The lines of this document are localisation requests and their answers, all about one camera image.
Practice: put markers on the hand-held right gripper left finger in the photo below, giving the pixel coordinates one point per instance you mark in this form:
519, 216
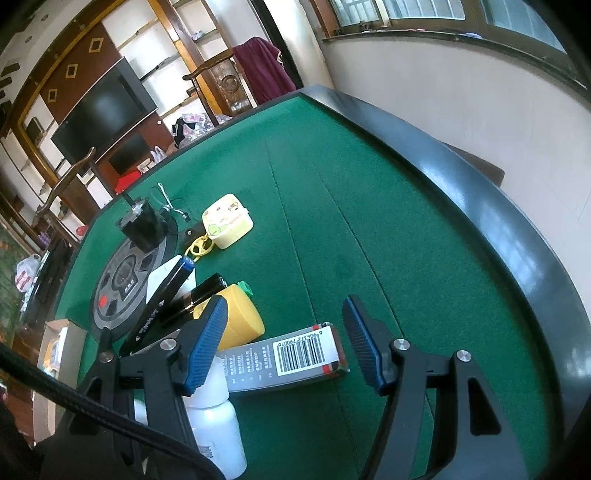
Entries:
207, 341

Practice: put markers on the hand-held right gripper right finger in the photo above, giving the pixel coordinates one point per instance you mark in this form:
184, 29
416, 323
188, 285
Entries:
364, 341

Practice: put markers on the yellow round jar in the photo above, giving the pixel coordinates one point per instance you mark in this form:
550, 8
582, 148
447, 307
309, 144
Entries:
242, 323

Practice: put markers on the grey barcode box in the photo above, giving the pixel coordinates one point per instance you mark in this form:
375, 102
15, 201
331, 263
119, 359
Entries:
258, 364

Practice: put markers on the white plastic bottle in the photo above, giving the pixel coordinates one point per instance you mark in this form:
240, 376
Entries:
217, 424

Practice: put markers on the black lipstick tube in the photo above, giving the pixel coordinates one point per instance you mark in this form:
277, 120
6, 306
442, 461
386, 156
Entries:
203, 293

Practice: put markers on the black marker with blue cap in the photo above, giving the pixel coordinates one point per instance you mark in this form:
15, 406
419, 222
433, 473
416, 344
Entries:
157, 304

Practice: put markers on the black tube with green cap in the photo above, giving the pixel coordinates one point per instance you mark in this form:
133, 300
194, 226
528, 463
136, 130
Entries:
245, 289

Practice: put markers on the white charger box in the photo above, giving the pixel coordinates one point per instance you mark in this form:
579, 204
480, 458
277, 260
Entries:
159, 277

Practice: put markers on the yellow keyring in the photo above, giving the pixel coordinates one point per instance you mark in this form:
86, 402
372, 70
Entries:
188, 250

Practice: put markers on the round grey disc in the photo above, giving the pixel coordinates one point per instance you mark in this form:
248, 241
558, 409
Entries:
115, 286

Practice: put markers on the cream square box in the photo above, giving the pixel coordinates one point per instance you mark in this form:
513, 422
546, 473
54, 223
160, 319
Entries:
231, 226

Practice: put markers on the black motor block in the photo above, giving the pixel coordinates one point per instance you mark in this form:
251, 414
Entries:
143, 226

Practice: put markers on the cardboard box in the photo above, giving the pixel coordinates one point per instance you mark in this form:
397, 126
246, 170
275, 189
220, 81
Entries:
69, 346

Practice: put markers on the red item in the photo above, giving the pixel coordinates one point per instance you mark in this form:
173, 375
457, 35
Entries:
127, 182

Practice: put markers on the white and red plastic bag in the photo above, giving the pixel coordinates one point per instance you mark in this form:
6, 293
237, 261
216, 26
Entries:
27, 272

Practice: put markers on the small white plastic bag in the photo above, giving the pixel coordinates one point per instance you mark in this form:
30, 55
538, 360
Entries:
158, 153

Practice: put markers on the dark cabinet door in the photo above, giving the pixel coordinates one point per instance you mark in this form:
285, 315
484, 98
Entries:
127, 154

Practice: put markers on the plain wooden chair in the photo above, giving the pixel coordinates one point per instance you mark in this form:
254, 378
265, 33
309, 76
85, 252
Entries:
69, 175

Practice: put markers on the floral bag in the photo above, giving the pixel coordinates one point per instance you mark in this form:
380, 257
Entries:
194, 124

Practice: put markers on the black television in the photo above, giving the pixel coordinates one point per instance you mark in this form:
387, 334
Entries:
101, 110

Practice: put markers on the carved wooden chair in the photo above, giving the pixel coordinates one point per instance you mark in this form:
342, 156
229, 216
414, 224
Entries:
231, 87

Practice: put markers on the maroon cloth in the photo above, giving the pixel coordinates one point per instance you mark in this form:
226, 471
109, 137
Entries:
263, 69

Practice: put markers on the window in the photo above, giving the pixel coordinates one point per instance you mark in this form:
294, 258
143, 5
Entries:
415, 9

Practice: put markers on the wooden wall cabinet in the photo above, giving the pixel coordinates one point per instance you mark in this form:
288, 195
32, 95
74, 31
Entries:
83, 60

